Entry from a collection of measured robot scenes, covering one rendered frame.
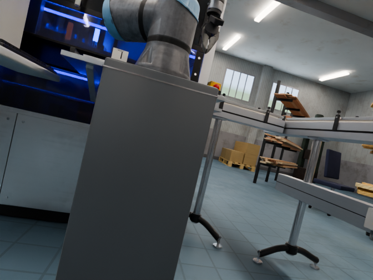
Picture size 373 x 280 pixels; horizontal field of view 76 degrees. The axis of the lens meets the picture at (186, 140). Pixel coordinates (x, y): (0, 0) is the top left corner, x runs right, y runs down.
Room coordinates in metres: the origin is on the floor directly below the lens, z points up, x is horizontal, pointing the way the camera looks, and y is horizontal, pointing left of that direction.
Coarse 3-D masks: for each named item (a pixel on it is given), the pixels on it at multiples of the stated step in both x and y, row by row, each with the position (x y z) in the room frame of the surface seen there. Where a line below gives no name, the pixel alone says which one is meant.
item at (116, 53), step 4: (116, 48) 1.35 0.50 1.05; (112, 52) 1.34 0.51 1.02; (116, 52) 1.35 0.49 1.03; (120, 52) 1.35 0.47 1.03; (124, 52) 1.36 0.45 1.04; (128, 52) 1.37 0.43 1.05; (112, 56) 1.35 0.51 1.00; (116, 56) 1.35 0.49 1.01; (124, 56) 1.36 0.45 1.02; (120, 60) 1.36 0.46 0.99; (124, 60) 1.36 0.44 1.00
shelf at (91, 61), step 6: (66, 54) 0.93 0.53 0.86; (72, 54) 0.93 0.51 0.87; (78, 54) 0.94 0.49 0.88; (72, 60) 0.98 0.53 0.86; (78, 60) 0.96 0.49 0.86; (84, 60) 0.95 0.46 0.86; (90, 60) 0.95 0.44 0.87; (96, 60) 0.96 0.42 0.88; (78, 66) 1.09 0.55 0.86; (84, 66) 1.06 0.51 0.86; (96, 66) 0.99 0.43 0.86; (102, 66) 0.97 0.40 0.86; (84, 72) 1.23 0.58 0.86; (222, 96) 1.10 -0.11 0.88; (216, 102) 1.19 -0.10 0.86
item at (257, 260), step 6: (276, 246) 1.50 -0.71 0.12; (282, 246) 1.51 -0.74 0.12; (288, 246) 1.51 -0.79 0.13; (294, 246) 1.51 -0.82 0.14; (258, 252) 1.49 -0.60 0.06; (264, 252) 1.47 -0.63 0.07; (270, 252) 1.48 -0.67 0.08; (288, 252) 1.51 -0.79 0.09; (294, 252) 1.50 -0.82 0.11; (300, 252) 1.54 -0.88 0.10; (306, 252) 1.55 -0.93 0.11; (258, 258) 1.48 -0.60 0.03; (312, 258) 1.56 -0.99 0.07; (318, 258) 1.58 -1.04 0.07; (312, 264) 1.61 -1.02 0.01
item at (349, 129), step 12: (288, 120) 1.81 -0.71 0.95; (300, 120) 1.69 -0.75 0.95; (312, 120) 1.58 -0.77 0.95; (324, 120) 1.48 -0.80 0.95; (336, 120) 1.35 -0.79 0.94; (348, 120) 1.32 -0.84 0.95; (360, 120) 1.26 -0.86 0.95; (372, 120) 1.19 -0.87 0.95; (288, 132) 1.74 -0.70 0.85; (300, 132) 1.62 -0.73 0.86; (312, 132) 1.51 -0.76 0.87; (324, 132) 1.42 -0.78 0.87; (336, 132) 1.34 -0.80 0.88; (348, 132) 1.27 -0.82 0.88; (360, 132) 1.21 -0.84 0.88; (372, 132) 1.15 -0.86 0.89; (372, 144) 1.25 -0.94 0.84
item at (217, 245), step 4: (192, 212) 1.70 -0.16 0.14; (192, 216) 1.68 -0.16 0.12; (196, 216) 1.66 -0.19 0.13; (200, 216) 1.68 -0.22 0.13; (192, 220) 1.67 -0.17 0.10; (196, 220) 1.67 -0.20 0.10; (200, 220) 1.65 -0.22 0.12; (204, 220) 1.65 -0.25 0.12; (204, 224) 1.62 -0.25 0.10; (208, 224) 1.62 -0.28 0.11; (208, 228) 1.60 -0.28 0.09; (212, 228) 1.60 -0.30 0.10; (212, 232) 1.58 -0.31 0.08; (216, 232) 1.58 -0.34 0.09; (216, 236) 1.56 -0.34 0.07; (220, 236) 1.56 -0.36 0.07; (216, 240) 1.55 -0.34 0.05; (216, 244) 1.56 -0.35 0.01; (220, 248) 1.54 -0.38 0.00
